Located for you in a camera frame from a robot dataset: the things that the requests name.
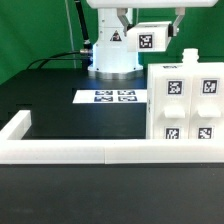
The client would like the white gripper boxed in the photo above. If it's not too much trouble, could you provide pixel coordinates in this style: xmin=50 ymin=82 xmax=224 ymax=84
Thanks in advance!
xmin=86 ymin=0 xmax=219 ymax=36

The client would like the white cabinet top box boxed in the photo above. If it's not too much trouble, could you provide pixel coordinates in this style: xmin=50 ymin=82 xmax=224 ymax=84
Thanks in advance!
xmin=127 ymin=21 xmax=171 ymax=52

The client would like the white cabinet body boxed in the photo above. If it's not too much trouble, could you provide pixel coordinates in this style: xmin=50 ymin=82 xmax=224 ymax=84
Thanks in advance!
xmin=146 ymin=49 xmax=224 ymax=139

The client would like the white cabinet door panel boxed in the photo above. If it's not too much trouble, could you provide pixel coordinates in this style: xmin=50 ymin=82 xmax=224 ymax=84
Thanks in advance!
xmin=189 ymin=72 xmax=224 ymax=140

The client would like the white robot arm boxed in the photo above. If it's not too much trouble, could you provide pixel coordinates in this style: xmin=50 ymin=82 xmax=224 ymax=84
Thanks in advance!
xmin=86 ymin=0 xmax=219 ymax=79

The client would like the white base tag plate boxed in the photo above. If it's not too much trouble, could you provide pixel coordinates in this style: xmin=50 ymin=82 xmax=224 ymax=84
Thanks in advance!
xmin=73 ymin=89 xmax=147 ymax=104

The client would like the green backdrop curtain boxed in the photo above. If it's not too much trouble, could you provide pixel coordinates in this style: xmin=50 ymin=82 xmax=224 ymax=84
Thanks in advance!
xmin=0 ymin=0 xmax=224 ymax=84

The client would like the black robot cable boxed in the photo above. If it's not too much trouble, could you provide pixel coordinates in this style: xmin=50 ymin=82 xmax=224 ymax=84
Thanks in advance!
xmin=26 ymin=0 xmax=93 ymax=70

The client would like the white U-shaped fence frame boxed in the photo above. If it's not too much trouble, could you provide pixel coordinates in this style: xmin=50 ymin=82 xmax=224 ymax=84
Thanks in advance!
xmin=0 ymin=110 xmax=224 ymax=164

